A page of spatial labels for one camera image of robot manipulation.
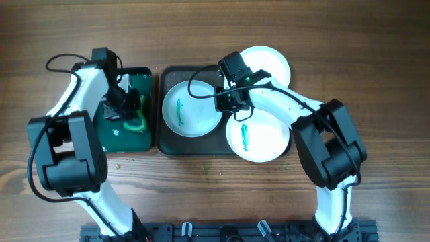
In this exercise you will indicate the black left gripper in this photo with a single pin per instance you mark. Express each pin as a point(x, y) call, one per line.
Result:
point(124, 105)

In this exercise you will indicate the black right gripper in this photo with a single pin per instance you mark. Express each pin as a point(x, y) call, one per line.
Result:
point(229, 101)

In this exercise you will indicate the green and yellow sponge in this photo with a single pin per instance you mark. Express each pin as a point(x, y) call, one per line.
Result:
point(139, 123)

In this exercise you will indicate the white plate with green smear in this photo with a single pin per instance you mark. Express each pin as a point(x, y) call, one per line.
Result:
point(188, 116)

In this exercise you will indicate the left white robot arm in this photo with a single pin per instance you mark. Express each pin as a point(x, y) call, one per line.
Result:
point(67, 161)

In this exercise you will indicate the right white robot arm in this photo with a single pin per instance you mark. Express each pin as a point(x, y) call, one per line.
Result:
point(329, 147)

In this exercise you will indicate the dark grey serving tray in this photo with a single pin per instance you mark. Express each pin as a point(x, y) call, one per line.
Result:
point(171, 144)

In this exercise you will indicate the black tub of green water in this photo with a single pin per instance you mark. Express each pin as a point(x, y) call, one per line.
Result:
point(113, 136)

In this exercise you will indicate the black mounting rail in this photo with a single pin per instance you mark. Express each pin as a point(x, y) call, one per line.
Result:
point(300, 230)

